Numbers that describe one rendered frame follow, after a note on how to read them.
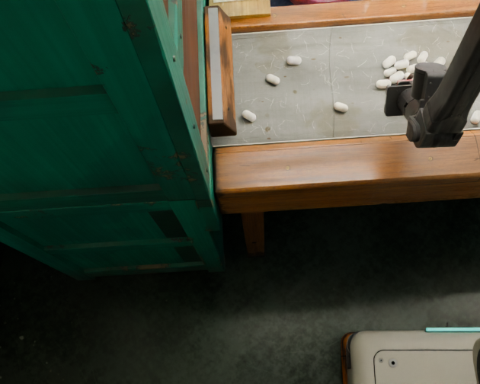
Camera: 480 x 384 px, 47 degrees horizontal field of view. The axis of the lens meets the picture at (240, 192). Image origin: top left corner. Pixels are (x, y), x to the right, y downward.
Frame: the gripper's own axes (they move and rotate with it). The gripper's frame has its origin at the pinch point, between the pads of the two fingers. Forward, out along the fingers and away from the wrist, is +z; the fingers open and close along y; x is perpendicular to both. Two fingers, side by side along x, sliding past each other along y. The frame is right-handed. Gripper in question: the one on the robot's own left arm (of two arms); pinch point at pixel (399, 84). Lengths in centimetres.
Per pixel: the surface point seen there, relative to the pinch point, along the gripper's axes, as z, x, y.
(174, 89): -50, -20, 43
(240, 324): 21, 90, 40
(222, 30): 9.4, -11.9, 38.4
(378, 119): 1.8, 8.7, 3.7
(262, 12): 21.2, -12.7, 28.7
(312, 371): 9, 100, 18
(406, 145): -6.0, 12.0, -1.0
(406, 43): 16.7, -4.3, -5.7
